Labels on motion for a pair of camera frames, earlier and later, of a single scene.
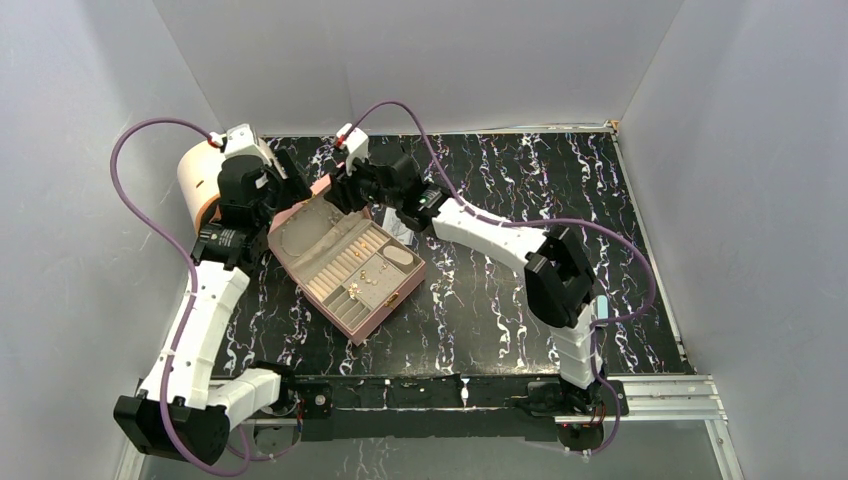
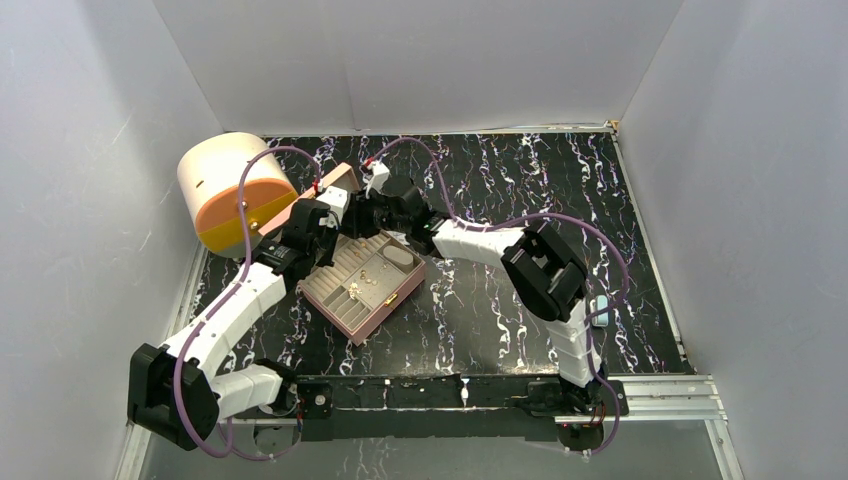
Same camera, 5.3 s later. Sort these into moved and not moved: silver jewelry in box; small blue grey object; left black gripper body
Moved: left black gripper body
Not moved: small blue grey object; silver jewelry in box
